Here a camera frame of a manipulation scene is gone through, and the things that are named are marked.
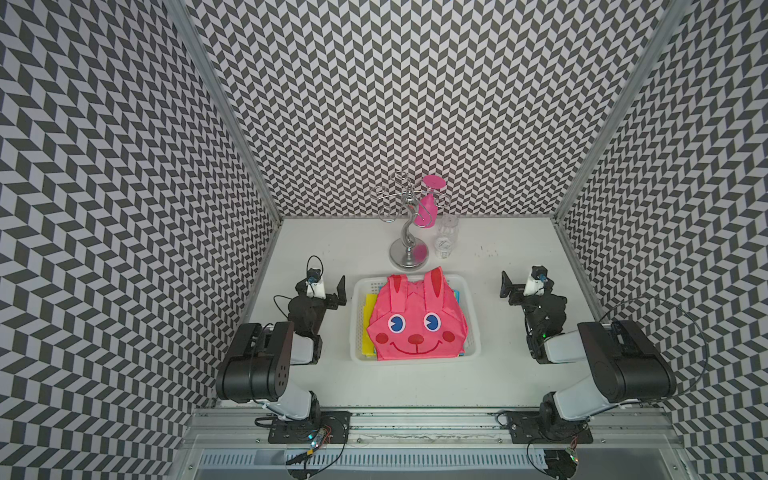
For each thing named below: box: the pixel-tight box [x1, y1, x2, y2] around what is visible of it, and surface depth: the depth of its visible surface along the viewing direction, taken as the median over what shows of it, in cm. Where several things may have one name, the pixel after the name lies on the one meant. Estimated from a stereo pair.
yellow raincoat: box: [362, 294, 378, 357], surface depth 82 cm
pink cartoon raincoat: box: [367, 266, 469, 361], surface depth 84 cm
